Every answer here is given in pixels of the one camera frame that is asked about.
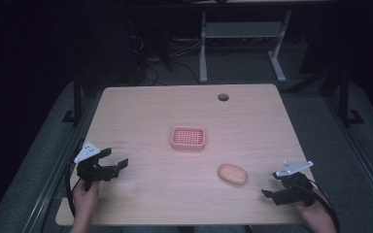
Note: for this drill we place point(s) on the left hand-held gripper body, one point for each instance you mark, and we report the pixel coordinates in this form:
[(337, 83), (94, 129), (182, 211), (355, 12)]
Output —
[(89, 171)]

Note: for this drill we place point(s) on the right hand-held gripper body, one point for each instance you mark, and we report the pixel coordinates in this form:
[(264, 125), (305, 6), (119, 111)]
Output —
[(299, 187)]

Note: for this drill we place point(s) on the pink soap dish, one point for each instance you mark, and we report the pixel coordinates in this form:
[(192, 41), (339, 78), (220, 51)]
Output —
[(187, 138)]

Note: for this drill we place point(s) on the person's right hand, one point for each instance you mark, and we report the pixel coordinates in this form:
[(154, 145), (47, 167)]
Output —
[(315, 212)]

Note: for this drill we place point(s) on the person's left hand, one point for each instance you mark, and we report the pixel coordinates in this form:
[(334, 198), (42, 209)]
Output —
[(84, 202)]

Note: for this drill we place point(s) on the black metal stand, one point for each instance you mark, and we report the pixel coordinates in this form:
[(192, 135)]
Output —
[(76, 97), (345, 97)]

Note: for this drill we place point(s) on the dark round table grommet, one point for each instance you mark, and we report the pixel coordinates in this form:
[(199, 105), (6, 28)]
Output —
[(223, 97)]

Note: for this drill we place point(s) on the grey metal floor rail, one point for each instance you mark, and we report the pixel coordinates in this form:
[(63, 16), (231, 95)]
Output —
[(50, 187), (362, 155)]

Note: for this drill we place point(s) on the white metal desk frame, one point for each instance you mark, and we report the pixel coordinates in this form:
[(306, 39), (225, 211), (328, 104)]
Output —
[(243, 29)]

